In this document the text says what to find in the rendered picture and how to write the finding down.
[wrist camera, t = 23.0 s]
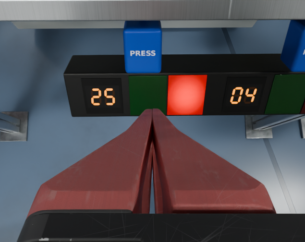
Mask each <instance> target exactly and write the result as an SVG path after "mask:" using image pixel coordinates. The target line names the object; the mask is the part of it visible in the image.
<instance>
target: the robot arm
mask: <svg viewBox="0 0 305 242"><path fill-rule="evenodd" d="M152 172H153V187H154V203H155V214H150V213H149V212H150V196H151V180H152ZM17 242H305V214H277V213H276V210H275V208H274V205H273V203H272V200H271V198H270V196H269V194H268V191H267V189H266V187H265V186H264V184H262V183H261V182H259V181H258V180H256V179H255V178H253V177H252V176H250V175H248V174H247V173H245V172H244V171H242V170H241V169H239V168H237V167H236V166H234V165H233V164H231V163H230V162H228V161H226V160H225V159H223V158H221V157H220V156H218V155H217V154H215V153H214V152H212V151H210V150H209V149H207V148H206V147H204V146H203V145H201V144H200V143H198V142H196V141H195V140H193V139H192V138H190V137H189V136H187V135H185V134H183V133H182V132H180V131H179V130H178V129H177V128H176V127H175V126H174V125H173V124H172V123H171V122H170V121H169V119H168V118H167V117H166V116H165V115H164V114H163V113H162V112H161V110H159V109H146V110H144V111H143V112H142V114H141V115H140V116H139V117H138V118H137V119H136V120H135V122H134V123H133V124H132V125H131V126H130V127H129V128H128V129H127V130H126V131H125V132H123V133H122V134H120V135H118V136H117V137H115V138H114V139H112V140H111V141H109V142H107V143H106V144H104V145H103V146H101V147H100V148H98V149H97V150H95V151H93V152H92V153H90V154H89V155H87V156H86V157H84V158H82V159H81V160H79V161H77V162H76V163H74V164H73V165H71V166H70V167H68V168H67V169H65V170H64V171H62V172H60V173H59V174H57V175H56V176H54V177H53V178H51V179H49V180H48V181H46V182H45V183H43V184H42V185H41V186H40V188H39V190H38V191H37V194H36V196H35V198H34V200H33V203H32V205H31V208H30V210H29V213H28V215H27V218H26V220H25V222H24V225H23V228H22V230H21V232H20V235H19V237H18V240H17Z"/></svg>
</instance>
